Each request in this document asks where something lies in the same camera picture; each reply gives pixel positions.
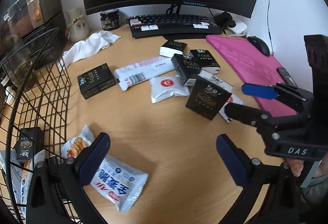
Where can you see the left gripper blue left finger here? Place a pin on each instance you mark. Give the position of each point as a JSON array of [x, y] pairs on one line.
[[89, 160]]

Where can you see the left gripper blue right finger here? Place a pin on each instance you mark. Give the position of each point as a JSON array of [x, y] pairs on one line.
[[235, 160]]

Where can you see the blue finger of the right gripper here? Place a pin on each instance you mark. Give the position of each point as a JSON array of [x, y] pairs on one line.
[[252, 116], [264, 92]]

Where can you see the small white cracker packet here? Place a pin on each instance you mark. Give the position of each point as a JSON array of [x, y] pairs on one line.
[[231, 108]]

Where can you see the white Aji cracker packet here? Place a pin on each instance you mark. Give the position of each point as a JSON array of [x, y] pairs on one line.
[[114, 180]]

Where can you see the black Face tissue pack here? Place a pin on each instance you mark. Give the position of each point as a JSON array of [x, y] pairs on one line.
[[95, 81], [30, 142], [187, 68], [206, 60], [207, 98], [172, 47]]

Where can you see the black white tissue pack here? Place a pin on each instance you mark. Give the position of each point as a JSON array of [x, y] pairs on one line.
[[216, 80]]

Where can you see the white round-logo sachet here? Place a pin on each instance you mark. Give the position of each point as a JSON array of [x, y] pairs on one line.
[[164, 87]]

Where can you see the long white pink packet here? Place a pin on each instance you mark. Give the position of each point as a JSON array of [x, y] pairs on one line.
[[136, 73]]

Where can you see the long white snack packet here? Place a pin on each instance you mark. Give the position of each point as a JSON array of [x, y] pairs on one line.
[[21, 178]]

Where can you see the person right hand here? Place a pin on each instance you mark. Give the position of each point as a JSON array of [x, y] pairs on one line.
[[296, 166]]

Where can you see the pink mouse pad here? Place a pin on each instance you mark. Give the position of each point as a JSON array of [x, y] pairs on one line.
[[251, 66]]

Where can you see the black computer mouse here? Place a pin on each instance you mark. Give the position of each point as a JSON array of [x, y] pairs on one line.
[[259, 44]]

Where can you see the dark mechanical keyboard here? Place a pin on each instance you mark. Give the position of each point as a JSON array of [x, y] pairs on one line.
[[175, 26]]

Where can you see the white crumpled cloth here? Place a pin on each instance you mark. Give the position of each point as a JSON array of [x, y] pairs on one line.
[[87, 48]]

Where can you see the small cream ceramic vase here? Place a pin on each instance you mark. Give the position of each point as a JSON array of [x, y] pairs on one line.
[[77, 29]]

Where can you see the dark acrylic cosmetics organizer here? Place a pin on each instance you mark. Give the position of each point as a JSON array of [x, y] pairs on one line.
[[32, 34]]

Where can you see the small dark glass jar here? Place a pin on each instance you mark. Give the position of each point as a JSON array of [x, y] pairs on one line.
[[110, 19]]

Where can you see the black wire basket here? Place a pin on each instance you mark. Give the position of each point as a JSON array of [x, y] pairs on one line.
[[41, 100]]

